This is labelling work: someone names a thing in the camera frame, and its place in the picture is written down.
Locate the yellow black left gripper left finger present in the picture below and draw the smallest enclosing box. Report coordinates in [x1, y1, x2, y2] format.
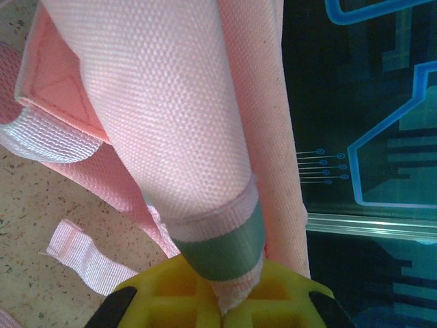
[85, 256, 221, 328]

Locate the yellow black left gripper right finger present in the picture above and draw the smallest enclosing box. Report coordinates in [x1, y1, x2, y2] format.
[223, 259, 356, 328]

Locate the pink backpack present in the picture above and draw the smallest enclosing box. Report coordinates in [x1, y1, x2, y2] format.
[0, 0, 311, 328]

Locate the aluminium frame post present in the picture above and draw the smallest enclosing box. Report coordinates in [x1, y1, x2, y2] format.
[305, 211, 437, 245]

